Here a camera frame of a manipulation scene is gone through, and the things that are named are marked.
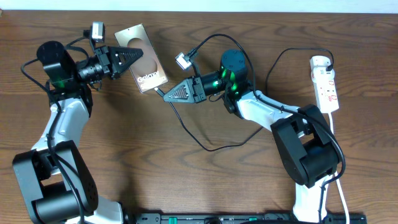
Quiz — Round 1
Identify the gold Galaxy smartphone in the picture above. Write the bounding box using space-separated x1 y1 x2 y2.
114 24 168 93

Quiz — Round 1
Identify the black USB charging cable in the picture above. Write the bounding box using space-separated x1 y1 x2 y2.
154 47 335 152

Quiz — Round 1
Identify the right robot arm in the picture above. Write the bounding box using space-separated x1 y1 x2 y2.
163 49 345 223

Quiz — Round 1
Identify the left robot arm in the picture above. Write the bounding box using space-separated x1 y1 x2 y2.
12 41 144 223

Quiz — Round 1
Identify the white USB charger plug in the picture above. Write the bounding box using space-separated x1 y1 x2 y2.
310 55 333 72

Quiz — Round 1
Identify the white power strip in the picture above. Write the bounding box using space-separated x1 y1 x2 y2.
311 67 339 113

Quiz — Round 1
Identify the black left camera cable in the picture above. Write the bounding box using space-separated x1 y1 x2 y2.
20 29 100 224

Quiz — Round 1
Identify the black camera cable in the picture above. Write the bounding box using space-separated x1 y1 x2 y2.
20 29 100 224
186 33 346 224

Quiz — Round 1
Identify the black right camera cable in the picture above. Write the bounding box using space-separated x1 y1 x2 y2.
186 33 346 224

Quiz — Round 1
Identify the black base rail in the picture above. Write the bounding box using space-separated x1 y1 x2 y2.
133 212 368 224

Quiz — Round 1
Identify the white power strip cord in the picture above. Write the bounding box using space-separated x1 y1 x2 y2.
327 112 351 224

